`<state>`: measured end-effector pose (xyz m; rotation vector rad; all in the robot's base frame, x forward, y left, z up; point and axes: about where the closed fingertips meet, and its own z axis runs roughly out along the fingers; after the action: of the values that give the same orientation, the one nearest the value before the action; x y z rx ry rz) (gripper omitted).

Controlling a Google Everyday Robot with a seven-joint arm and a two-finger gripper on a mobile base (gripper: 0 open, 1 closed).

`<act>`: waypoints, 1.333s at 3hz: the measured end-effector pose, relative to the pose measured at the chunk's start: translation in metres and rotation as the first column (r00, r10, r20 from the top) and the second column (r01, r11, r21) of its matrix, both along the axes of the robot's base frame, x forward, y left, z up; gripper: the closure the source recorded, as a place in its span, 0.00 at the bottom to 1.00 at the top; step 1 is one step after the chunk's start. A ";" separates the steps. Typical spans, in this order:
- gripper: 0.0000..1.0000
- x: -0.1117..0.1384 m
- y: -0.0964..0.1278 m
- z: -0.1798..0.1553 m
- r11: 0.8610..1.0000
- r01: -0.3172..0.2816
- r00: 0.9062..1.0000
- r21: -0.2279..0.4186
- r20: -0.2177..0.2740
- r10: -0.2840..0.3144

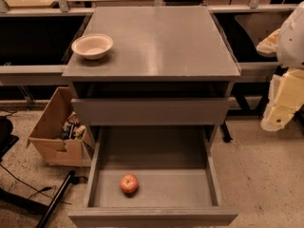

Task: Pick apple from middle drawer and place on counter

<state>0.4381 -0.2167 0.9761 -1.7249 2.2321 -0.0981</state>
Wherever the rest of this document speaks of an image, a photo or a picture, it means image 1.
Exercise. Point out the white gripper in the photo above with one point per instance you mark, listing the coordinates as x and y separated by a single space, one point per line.
292 42

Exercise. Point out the red apple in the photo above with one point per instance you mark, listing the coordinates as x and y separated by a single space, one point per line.
129 183

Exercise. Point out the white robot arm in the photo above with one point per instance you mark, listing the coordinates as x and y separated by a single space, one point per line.
287 42

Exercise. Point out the open grey middle drawer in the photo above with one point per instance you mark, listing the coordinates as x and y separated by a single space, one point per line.
177 180

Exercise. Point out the grey drawer cabinet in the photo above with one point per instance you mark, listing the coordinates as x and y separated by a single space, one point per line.
157 53

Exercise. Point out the grey top drawer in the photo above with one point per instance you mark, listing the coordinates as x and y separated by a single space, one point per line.
151 111

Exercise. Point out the white paper bowl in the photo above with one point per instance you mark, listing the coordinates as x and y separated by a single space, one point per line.
92 46

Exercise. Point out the items in cardboard box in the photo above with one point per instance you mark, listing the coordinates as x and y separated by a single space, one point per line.
72 128

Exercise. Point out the black stand leg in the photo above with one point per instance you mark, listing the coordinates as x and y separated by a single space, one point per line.
55 201

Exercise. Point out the brown cardboard box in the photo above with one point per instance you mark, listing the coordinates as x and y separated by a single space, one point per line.
47 135

